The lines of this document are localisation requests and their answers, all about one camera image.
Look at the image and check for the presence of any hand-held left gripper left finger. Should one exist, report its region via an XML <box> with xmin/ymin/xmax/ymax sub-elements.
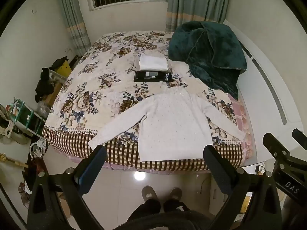
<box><xmin>27</xmin><ymin>145</ymin><xmax>108</xmax><ymax>230</ymax></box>

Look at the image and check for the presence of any person's grey slipper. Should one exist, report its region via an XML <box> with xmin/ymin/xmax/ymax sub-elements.
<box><xmin>141</xmin><ymin>186</ymin><xmax>157</xmax><ymax>202</ymax></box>
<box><xmin>169</xmin><ymin>187</ymin><xmax>183</xmax><ymax>202</ymax></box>

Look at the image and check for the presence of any floral bedspread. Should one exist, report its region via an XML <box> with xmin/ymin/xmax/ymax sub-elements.
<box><xmin>42</xmin><ymin>30</ymin><xmax>252</xmax><ymax>172</ymax></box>

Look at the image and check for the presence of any folded black garment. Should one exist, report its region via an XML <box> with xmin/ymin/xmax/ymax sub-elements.
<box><xmin>134</xmin><ymin>71</ymin><xmax>172</xmax><ymax>83</ymax></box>

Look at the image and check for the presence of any yellow box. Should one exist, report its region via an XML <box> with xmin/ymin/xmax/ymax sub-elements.
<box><xmin>55</xmin><ymin>60</ymin><xmax>72</xmax><ymax>77</ymax></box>

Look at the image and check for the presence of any pink bed sheet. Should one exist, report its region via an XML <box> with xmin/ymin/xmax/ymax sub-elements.
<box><xmin>228</xmin><ymin>93</ymin><xmax>255</xmax><ymax>161</ymax></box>

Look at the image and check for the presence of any person's left leg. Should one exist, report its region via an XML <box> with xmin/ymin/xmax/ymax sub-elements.
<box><xmin>126</xmin><ymin>198</ymin><xmax>161</xmax><ymax>223</ymax></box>

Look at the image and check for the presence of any person's leg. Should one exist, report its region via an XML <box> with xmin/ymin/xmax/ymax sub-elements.
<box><xmin>126</xmin><ymin>198</ymin><xmax>161</xmax><ymax>223</ymax></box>
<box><xmin>163</xmin><ymin>198</ymin><xmax>192</xmax><ymax>215</ymax></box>

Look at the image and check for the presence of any grey-green striped curtain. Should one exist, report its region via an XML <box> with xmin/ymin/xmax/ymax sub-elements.
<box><xmin>165</xmin><ymin>0</ymin><xmax>233</xmax><ymax>31</ymax></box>
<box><xmin>54</xmin><ymin>0</ymin><xmax>92</xmax><ymax>57</ymax></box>

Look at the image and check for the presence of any folded white cloth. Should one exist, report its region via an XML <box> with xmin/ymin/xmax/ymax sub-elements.
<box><xmin>139</xmin><ymin>53</ymin><xmax>168</xmax><ymax>71</ymax></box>

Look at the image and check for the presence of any person's right leg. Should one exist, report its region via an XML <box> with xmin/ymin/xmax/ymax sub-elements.
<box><xmin>163</xmin><ymin>198</ymin><xmax>192</xmax><ymax>215</ymax></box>

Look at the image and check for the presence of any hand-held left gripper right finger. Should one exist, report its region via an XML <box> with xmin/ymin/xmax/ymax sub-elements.
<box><xmin>203</xmin><ymin>145</ymin><xmax>282</xmax><ymax>230</ymax></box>

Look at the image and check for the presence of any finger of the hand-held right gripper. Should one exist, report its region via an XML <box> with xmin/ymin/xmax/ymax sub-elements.
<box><xmin>292</xmin><ymin>129</ymin><xmax>307</xmax><ymax>150</ymax></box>
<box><xmin>262</xmin><ymin>132</ymin><xmax>292</xmax><ymax>166</ymax></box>

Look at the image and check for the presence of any person's left grey slipper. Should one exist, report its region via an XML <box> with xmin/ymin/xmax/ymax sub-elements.
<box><xmin>141</xmin><ymin>186</ymin><xmax>157</xmax><ymax>202</ymax></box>

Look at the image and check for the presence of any white coiled cable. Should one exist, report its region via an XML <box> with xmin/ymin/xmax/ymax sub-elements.
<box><xmin>29</xmin><ymin>138</ymin><xmax>47</xmax><ymax>159</ymax></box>

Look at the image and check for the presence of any person's right grey slipper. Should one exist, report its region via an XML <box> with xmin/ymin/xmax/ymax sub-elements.
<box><xmin>169</xmin><ymin>187</ymin><xmax>183</xmax><ymax>202</ymax></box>

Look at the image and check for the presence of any wooden stick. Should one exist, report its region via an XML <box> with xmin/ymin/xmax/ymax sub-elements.
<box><xmin>0</xmin><ymin>153</ymin><xmax>28</xmax><ymax>168</ymax></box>

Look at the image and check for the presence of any white knit sweater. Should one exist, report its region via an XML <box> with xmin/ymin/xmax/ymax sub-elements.
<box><xmin>87</xmin><ymin>89</ymin><xmax>245</xmax><ymax>162</ymax></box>

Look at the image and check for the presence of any green storage rack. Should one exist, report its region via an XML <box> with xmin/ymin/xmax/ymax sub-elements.
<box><xmin>13</xmin><ymin>98</ymin><xmax>46</xmax><ymax>137</ymax></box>

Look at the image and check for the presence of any black clothes heap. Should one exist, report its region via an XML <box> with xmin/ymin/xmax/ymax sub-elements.
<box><xmin>35</xmin><ymin>56</ymin><xmax>70</xmax><ymax>103</ymax></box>

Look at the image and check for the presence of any dark green plush blanket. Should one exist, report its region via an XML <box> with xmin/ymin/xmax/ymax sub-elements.
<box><xmin>168</xmin><ymin>21</ymin><xmax>248</xmax><ymax>100</ymax></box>

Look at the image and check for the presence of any folded grey cloth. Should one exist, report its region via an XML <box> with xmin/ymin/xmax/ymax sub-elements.
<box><xmin>133</xmin><ymin>55</ymin><xmax>173</xmax><ymax>73</ymax></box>

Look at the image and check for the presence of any white bed headboard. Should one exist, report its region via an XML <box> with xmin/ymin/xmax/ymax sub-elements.
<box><xmin>223</xmin><ymin>19</ymin><xmax>305</xmax><ymax>166</ymax></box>

